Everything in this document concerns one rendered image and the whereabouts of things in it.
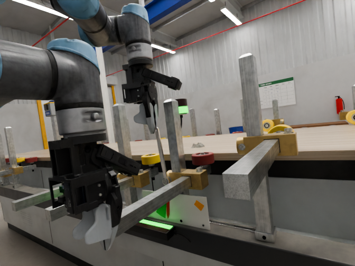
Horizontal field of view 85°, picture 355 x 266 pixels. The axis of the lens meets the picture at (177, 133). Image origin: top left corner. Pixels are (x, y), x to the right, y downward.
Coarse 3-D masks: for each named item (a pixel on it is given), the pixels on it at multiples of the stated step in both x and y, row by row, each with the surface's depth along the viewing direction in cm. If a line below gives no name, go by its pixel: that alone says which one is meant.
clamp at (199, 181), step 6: (168, 174) 65; (174, 174) 63; (180, 174) 61; (186, 174) 60; (192, 174) 59; (198, 174) 58; (204, 174) 60; (192, 180) 59; (198, 180) 58; (204, 180) 60; (192, 186) 59; (198, 186) 58; (204, 186) 59
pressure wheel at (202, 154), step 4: (204, 152) 73; (208, 152) 72; (192, 156) 69; (196, 156) 68; (200, 156) 67; (204, 156) 67; (208, 156) 67; (212, 156) 68; (192, 160) 70; (196, 160) 68; (200, 160) 67; (204, 160) 67; (208, 160) 67; (212, 160) 68; (196, 164) 68; (200, 164) 67; (204, 164) 67; (208, 164) 67
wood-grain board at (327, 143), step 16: (304, 128) 120; (320, 128) 109; (336, 128) 100; (352, 128) 92; (112, 144) 204; (144, 144) 152; (192, 144) 110; (208, 144) 101; (224, 144) 93; (304, 144) 67; (320, 144) 64; (336, 144) 61; (352, 144) 58; (48, 160) 147
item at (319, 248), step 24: (0, 192) 160; (24, 192) 131; (72, 216) 99; (192, 240) 60; (216, 240) 55; (240, 240) 51; (264, 240) 50; (288, 240) 49; (312, 240) 48; (240, 264) 52; (264, 264) 49; (288, 264) 45; (312, 264) 43; (336, 264) 40
